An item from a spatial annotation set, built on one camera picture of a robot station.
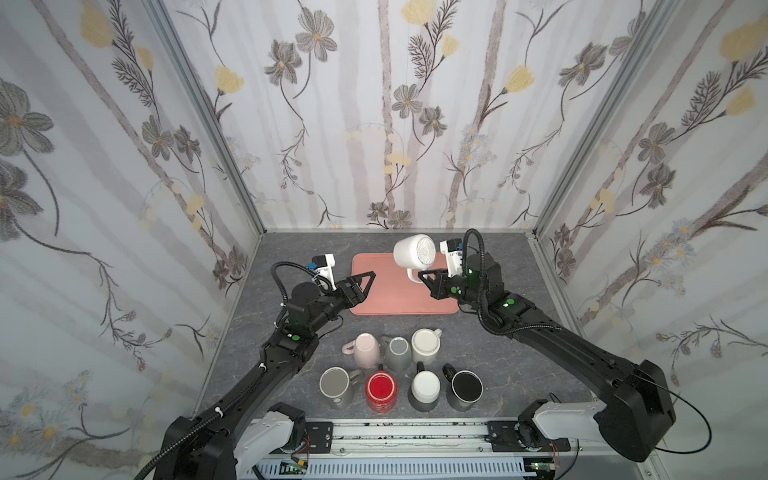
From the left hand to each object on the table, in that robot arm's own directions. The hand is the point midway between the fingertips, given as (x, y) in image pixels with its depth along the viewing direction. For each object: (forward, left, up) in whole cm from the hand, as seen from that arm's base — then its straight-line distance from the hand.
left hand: (365, 271), depth 73 cm
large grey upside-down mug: (-22, +7, -18) cm, 29 cm away
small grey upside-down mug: (-14, -9, -18) cm, 24 cm away
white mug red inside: (-12, -16, -20) cm, 28 cm away
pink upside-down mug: (-13, 0, -19) cm, 23 cm away
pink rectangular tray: (+8, -8, -23) cm, 26 cm away
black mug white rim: (-23, -25, -18) cm, 39 cm away
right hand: (+1, -13, +1) cm, 13 cm away
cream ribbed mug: (+3, -13, +3) cm, 13 cm away
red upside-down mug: (-23, -4, -20) cm, 31 cm away
